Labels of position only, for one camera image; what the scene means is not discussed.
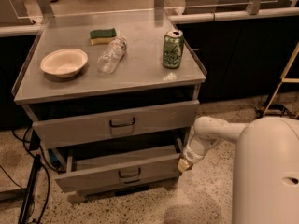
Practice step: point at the black stand leg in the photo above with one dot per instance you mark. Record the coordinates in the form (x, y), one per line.
(28, 196)

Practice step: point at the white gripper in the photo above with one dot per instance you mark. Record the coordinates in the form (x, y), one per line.
(192, 155)

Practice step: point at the grey metal drawer cabinet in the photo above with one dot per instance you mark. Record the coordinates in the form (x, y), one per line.
(140, 79)

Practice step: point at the yellow ladder frame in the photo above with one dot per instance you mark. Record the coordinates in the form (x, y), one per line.
(269, 107)

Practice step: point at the white bowl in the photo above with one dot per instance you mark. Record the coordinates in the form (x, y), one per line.
(64, 63)

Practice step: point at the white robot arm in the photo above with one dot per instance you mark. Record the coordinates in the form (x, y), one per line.
(266, 166)

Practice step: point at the grey top drawer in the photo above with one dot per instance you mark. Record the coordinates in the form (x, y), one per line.
(104, 126)

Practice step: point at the clear plastic bottle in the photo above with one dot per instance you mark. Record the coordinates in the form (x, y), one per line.
(110, 58)

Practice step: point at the grey drawer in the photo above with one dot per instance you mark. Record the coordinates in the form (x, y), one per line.
(104, 126)
(121, 171)

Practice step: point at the green yellow sponge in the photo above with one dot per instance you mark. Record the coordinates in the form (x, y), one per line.
(102, 36)

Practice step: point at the green soda can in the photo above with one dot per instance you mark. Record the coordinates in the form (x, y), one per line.
(173, 49)

